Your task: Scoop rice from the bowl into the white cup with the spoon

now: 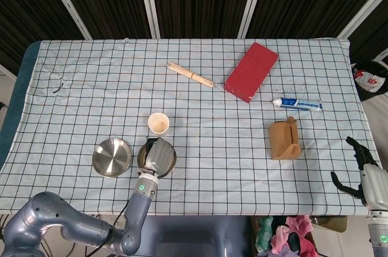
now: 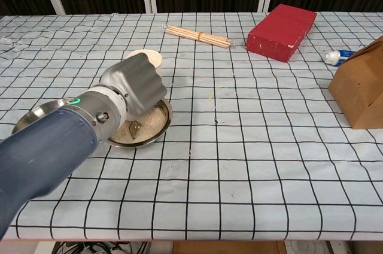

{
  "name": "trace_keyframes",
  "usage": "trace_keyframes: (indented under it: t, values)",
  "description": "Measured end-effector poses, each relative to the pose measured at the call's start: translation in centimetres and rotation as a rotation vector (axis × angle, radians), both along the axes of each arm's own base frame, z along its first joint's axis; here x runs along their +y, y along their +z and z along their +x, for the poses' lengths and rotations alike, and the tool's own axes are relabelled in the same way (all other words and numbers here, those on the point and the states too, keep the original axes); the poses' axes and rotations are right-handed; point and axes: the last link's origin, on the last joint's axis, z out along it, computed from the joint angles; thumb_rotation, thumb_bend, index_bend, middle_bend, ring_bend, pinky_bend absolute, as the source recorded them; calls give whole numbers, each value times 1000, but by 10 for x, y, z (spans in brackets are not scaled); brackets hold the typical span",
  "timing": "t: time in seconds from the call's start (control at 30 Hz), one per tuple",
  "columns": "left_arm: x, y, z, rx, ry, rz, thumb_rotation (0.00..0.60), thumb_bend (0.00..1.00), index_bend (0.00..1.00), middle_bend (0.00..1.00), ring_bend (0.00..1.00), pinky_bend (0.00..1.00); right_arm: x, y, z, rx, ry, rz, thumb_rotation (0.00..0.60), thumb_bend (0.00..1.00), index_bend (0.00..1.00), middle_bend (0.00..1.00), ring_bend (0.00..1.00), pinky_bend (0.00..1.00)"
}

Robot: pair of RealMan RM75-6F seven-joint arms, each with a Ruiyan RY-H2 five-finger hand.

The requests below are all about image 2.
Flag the empty metal bowl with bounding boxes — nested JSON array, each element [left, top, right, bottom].
[[11, 98, 74, 135]]

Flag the metal bowl holding rice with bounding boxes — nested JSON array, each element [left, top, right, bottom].
[[107, 98, 174, 149]]

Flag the brown paper box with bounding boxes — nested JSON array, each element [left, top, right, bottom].
[[327, 35, 383, 130]]

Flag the white paper cup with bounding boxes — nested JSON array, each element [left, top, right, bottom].
[[124, 49, 164, 77]]

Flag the tangle of floor cables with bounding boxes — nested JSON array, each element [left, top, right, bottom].
[[50, 232, 150, 254]]

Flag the bundle of wooden sticks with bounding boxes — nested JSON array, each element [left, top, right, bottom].
[[164, 23, 238, 50]]

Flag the brown wooden panel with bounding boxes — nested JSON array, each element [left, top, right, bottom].
[[172, 232, 288, 254]]

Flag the blue white toothpaste tube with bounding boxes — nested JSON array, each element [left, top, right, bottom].
[[324, 49, 358, 65]]

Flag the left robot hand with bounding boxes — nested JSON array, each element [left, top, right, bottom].
[[99, 51, 168, 119]]

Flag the metal spoon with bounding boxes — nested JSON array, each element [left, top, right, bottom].
[[127, 119, 145, 141]]

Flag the checked light blue tablecloth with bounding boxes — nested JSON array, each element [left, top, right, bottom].
[[0, 11, 383, 234]]

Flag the red brick block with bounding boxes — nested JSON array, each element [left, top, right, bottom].
[[245, 4, 318, 64]]

